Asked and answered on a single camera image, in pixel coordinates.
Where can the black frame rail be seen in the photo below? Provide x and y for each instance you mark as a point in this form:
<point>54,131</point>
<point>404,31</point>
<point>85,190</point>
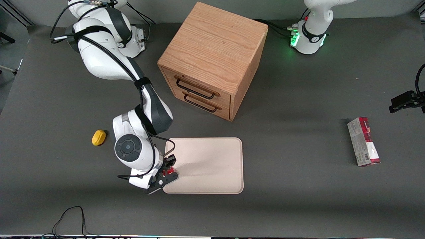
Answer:
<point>16,13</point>
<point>421,12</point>

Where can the red and grey carton box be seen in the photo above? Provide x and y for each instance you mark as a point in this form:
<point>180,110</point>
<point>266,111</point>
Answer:
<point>363,142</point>

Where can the wooden drawer front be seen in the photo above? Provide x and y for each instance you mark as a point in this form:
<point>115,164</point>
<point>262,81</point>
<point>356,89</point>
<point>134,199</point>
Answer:
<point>169,79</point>
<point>226,114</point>

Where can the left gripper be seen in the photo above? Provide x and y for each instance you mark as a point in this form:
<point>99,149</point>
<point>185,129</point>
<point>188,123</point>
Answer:
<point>420,101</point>

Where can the black stand foot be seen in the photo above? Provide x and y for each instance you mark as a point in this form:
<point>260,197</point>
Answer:
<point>6,37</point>

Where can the red coke bottle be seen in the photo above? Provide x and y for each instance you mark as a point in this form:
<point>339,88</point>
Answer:
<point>171,171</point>

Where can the yellow lemon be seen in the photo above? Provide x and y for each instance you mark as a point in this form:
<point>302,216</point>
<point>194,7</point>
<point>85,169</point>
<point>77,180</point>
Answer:
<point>98,137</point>

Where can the beige plastic tray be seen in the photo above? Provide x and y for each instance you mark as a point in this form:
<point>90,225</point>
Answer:
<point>212,166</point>

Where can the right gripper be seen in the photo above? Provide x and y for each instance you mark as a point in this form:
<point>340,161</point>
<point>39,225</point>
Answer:
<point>169,162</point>

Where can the wooden drawer cabinet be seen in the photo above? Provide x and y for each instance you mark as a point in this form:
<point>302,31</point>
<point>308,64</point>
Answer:
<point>212,43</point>

